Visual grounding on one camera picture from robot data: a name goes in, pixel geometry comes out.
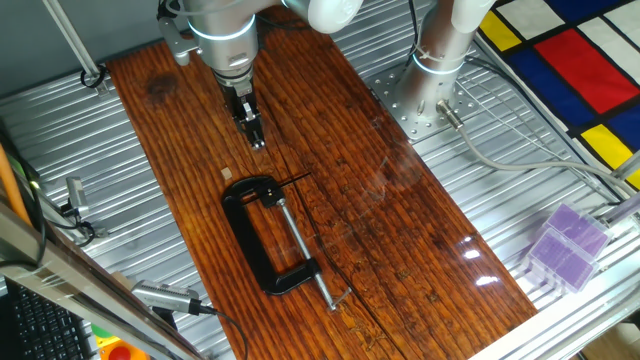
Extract thin white cable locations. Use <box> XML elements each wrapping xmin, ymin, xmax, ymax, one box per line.
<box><xmin>463</xmin><ymin>53</ymin><xmax>626</xmax><ymax>202</ymax></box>

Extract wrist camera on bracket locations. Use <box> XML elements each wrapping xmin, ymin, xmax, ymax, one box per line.
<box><xmin>157</xmin><ymin>13</ymin><xmax>202</xmax><ymax>68</ymax></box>

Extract ribbed silver camera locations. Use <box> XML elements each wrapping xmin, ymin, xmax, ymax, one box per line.
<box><xmin>130</xmin><ymin>279</ymin><xmax>204</xmax><ymax>317</ymax></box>

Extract aluminium frame beam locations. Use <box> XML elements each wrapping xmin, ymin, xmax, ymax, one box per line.
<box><xmin>0</xmin><ymin>198</ymin><xmax>207</xmax><ymax>360</ymax></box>

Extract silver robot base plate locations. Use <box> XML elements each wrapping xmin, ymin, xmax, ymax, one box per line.
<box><xmin>368</xmin><ymin>62</ymin><xmax>481</xmax><ymax>142</ymax></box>

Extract small black clock movement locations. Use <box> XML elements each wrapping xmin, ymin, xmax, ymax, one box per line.
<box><xmin>258</xmin><ymin>187</ymin><xmax>282</xmax><ymax>209</ymax></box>

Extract aluminium table edge rail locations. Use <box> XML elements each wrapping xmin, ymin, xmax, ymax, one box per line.
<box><xmin>468</xmin><ymin>248</ymin><xmax>640</xmax><ymax>360</ymax></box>

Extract orange box with red button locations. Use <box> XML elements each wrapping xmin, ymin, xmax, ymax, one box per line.
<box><xmin>97</xmin><ymin>337</ymin><xmax>152</xmax><ymax>360</ymax></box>

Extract brown wooden board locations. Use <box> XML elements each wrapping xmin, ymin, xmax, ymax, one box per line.
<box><xmin>106</xmin><ymin>8</ymin><xmax>539</xmax><ymax>360</ymax></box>

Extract black cable loop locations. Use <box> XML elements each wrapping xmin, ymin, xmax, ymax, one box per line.
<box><xmin>79</xmin><ymin>63</ymin><xmax>109</xmax><ymax>91</ymax></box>

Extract black C-clamp with steel screw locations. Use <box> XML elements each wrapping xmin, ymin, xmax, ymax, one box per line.
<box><xmin>221</xmin><ymin>174</ymin><xmax>353</xmax><ymax>313</ymax></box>

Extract black camera cable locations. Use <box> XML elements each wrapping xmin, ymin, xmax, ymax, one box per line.
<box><xmin>198</xmin><ymin>303</ymin><xmax>250</xmax><ymax>360</ymax></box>

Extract colour block patterned cloth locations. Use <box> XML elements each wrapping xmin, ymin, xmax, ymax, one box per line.
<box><xmin>474</xmin><ymin>0</ymin><xmax>640</xmax><ymax>192</ymax></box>

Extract clear box with purple contents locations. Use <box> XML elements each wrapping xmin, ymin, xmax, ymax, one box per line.
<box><xmin>542</xmin><ymin>201</ymin><xmax>614</xmax><ymax>262</ymax></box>
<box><xmin>523</xmin><ymin>228</ymin><xmax>600</xmax><ymax>295</ymax></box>

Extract yellow box with green button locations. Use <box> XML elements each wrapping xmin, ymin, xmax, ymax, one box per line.
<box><xmin>90</xmin><ymin>323</ymin><xmax>115</xmax><ymax>346</ymax></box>

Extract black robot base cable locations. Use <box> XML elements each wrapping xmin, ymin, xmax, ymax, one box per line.
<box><xmin>406</xmin><ymin>0</ymin><xmax>422</xmax><ymax>57</ymax></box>

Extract thin aluminium pole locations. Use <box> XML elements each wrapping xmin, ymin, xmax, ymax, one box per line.
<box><xmin>41</xmin><ymin>0</ymin><xmax>110</xmax><ymax>97</ymax></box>

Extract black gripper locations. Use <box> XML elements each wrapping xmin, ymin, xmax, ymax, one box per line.
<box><xmin>218</xmin><ymin>75</ymin><xmax>267</xmax><ymax>152</ymax></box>

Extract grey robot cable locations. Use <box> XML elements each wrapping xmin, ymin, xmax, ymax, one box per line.
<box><xmin>435</xmin><ymin>98</ymin><xmax>640</xmax><ymax>197</ymax></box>

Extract black keyboard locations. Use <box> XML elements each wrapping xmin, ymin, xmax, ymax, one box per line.
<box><xmin>3</xmin><ymin>280</ymin><xmax>97</xmax><ymax>360</ymax></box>

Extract orange pole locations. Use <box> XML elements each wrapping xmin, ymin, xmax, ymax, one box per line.
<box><xmin>0</xmin><ymin>142</ymin><xmax>33</xmax><ymax>227</ymax></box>

